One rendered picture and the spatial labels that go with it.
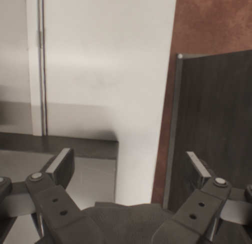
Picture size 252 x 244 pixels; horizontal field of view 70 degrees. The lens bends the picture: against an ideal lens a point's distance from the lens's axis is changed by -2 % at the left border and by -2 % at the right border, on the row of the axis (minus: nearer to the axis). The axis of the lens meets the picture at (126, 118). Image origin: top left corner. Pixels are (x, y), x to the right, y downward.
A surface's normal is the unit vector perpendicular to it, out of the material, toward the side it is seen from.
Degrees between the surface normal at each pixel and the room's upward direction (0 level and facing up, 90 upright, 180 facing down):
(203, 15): 0
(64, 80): 0
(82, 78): 0
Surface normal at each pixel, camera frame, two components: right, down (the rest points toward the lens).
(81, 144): 0.07, -0.96
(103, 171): -0.01, 0.26
